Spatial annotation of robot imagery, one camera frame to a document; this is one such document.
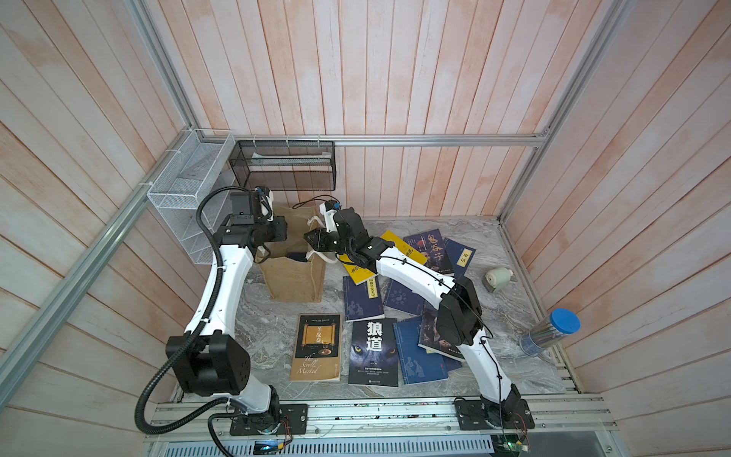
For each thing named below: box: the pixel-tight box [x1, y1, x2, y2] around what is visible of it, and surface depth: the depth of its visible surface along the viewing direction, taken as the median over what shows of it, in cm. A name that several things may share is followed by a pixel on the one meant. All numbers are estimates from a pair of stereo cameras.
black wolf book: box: [348, 317, 399, 387], surface depth 85 cm
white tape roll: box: [485, 267, 514, 289], surface depth 95 cm
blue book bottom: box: [392, 317, 449, 385], surface depth 83 cm
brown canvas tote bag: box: [256, 205, 327, 303], surface depth 87 cm
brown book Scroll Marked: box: [291, 313, 343, 382], surface depth 86 cm
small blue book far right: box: [443, 237, 477, 279], surface depth 109 cm
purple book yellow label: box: [342, 274, 385, 323], surface depth 95 cm
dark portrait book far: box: [402, 228, 455, 275], surface depth 109 cm
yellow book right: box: [380, 229, 429, 265], surface depth 109 cm
